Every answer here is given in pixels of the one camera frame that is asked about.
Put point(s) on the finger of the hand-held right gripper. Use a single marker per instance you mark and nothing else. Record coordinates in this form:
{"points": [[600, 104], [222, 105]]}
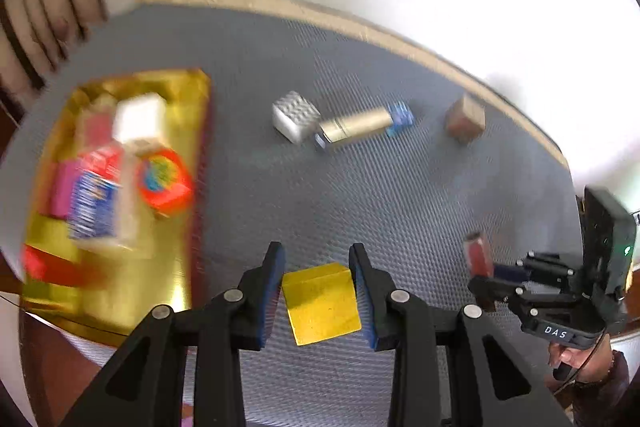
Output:
{"points": [[510, 271], [492, 289]]}

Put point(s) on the grey mesh mat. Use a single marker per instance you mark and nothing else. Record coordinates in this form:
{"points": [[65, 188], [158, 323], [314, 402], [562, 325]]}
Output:
{"points": [[350, 197]]}

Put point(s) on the red block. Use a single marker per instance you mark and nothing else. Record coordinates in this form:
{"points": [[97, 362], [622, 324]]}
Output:
{"points": [[50, 269]]}

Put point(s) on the plain white cube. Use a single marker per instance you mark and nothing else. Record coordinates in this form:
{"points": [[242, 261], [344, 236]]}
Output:
{"points": [[140, 117]]}

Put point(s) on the person's right hand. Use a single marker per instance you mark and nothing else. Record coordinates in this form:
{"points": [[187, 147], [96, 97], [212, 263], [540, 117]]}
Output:
{"points": [[575, 362]]}

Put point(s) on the small blue cube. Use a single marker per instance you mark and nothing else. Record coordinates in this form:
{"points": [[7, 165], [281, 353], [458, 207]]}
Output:
{"points": [[400, 117]]}

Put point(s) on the gold rectangular box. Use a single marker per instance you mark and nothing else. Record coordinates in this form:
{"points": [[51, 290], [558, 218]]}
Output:
{"points": [[355, 127]]}

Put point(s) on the clear card box blue label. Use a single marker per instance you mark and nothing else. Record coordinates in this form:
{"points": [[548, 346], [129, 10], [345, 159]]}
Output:
{"points": [[95, 202]]}

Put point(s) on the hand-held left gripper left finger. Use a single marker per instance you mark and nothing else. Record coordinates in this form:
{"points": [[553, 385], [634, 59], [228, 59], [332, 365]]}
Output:
{"points": [[270, 302]]}

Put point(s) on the small red cylinder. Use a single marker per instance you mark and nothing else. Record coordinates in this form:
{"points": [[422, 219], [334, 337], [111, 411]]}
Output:
{"points": [[477, 254]]}

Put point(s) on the brown cardboard box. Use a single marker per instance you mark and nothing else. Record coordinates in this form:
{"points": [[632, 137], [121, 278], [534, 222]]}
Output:
{"points": [[465, 122]]}

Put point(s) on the magenta block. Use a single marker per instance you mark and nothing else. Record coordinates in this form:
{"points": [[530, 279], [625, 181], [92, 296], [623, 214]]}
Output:
{"points": [[62, 189]]}

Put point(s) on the white patterned cube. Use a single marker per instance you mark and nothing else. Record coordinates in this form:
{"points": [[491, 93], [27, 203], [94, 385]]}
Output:
{"points": [[295, 119]]}

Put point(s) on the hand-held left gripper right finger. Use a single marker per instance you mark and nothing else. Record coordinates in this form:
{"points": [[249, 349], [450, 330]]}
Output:
{"points": [[362, 297]]}

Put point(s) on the red tin box gold interior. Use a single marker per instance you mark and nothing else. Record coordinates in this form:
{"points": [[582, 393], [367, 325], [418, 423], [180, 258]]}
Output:
{"points": [[150, 267]]}

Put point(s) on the person's dark sleeve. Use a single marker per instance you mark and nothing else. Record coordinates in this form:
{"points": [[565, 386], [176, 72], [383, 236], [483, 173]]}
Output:
{"points": [[600, 399]]}

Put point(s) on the yellow cube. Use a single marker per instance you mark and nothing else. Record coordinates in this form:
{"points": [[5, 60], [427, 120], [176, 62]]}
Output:
{"points": [[320, 307]]}

